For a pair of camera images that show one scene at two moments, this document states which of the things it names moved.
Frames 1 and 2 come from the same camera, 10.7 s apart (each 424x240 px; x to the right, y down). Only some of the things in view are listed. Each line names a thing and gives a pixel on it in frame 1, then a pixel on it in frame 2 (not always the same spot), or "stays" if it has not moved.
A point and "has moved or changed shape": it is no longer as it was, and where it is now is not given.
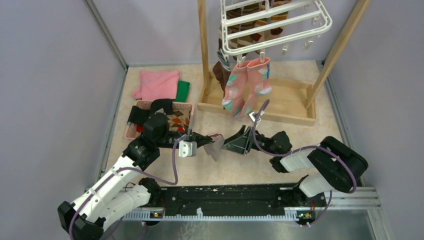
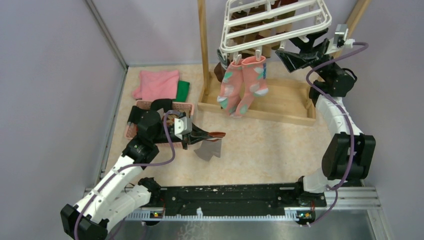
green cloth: x=182 y=91 stays
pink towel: x=155 y=85 stays
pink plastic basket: x=131 y=132 stays
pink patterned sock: x=258 y=77 has moved or changed shape
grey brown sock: x=214 y=148 has moved or changed shape
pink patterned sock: x=234 y=98 has moved or changed shape
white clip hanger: x=249 y=27 stays
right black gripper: x=240 y=145 -> x=293 y=61
